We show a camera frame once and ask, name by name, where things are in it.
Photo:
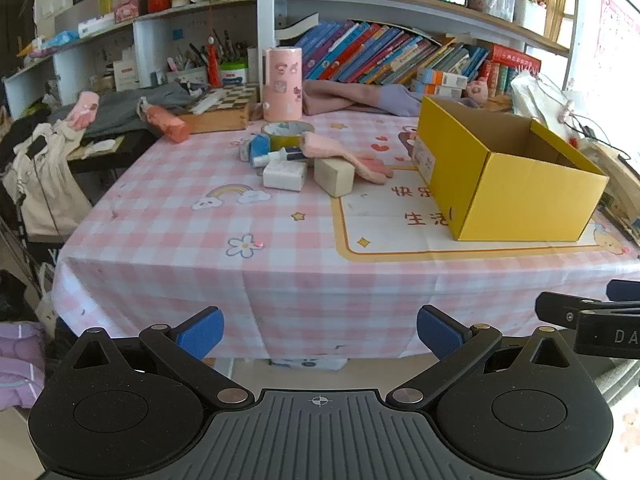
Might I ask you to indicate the pink patterned small charm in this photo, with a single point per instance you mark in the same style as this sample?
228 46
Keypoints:
566 110

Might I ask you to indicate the small white red-tipped box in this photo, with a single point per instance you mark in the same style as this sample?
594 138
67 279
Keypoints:
245 150

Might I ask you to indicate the cream cloth garment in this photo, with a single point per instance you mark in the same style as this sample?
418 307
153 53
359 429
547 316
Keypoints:
40 180

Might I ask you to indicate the white rectangular block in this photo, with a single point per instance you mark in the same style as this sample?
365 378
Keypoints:
285 176

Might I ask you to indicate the blue plastic wipes pack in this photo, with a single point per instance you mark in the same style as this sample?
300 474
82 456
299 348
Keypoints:
59 41

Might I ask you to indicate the row of colourful books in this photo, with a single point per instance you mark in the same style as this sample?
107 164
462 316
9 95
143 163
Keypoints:
360 55

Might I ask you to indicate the green-lid white jar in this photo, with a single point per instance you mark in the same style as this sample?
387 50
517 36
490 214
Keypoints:
234 74

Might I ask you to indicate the white wooden bookshelf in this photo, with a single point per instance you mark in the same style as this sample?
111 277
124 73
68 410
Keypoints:
265 10

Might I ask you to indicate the small blue packet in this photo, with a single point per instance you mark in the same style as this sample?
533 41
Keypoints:
260 147

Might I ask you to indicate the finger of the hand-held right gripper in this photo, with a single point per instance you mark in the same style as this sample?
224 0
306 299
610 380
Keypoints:
625 291
555 306

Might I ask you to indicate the white plastic bag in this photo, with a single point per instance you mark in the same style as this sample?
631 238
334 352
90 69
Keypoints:
535 100

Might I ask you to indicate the white cloud-shaped tag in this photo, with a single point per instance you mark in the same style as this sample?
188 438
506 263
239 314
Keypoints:
100 148

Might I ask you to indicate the yellow tape roll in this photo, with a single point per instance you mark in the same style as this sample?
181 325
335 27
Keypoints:
287 136

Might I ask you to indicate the pink bordered wall chart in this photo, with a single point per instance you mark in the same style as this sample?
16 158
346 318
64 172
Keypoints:
620 50

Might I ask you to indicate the pink and purple garment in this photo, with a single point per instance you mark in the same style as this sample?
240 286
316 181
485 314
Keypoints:
360 97

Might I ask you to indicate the red tassel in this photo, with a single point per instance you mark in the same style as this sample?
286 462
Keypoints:
214 65

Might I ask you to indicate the white long case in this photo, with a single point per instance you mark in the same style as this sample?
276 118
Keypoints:
207 104

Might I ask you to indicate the white pen pot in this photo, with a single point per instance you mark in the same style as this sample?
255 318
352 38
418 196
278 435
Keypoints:
492 5

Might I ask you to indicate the beige block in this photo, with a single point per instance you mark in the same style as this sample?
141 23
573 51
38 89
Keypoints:
334 177

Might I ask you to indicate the grey garment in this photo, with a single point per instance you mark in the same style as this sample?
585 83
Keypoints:
125 107

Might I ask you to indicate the yellow cardboard box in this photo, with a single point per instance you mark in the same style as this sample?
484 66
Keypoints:
525 200

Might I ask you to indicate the pink knitted glove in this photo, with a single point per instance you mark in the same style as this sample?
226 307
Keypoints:
84 110
330 146

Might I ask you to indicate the white box with red label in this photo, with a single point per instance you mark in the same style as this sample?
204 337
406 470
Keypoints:
125 75

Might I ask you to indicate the pink pig plush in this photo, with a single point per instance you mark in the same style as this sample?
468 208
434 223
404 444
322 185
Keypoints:
476 91

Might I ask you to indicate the pink box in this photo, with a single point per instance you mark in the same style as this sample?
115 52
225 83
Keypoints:
130 11

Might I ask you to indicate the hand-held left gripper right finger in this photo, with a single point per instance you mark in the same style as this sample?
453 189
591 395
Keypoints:
437 332

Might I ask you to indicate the pink stickered cylinder container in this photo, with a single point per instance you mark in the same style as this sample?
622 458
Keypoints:
282 85

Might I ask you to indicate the pink spray bottle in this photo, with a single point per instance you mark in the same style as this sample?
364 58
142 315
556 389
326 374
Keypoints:
167 124

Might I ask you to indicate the thick red book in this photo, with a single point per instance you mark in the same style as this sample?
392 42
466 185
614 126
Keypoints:
517 57

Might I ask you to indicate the wooden chessboard box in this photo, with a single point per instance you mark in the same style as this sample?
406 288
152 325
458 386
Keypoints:
220 115

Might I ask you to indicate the black electronic keyboard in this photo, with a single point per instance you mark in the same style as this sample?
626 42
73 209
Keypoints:
125 150

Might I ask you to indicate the bear print pink cloth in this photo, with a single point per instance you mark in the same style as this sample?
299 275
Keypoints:
631 430

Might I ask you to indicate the white blue printed tube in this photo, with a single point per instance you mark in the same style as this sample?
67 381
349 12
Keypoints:
280 156

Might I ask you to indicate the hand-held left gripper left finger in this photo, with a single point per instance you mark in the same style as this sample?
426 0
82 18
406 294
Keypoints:
202 332

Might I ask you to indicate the purple padded bag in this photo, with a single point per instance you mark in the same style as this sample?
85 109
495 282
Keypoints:
20 360

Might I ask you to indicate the black bag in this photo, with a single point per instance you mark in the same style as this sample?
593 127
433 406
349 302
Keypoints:
17 295

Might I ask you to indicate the pen holder with pens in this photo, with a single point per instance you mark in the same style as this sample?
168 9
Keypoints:
187 72

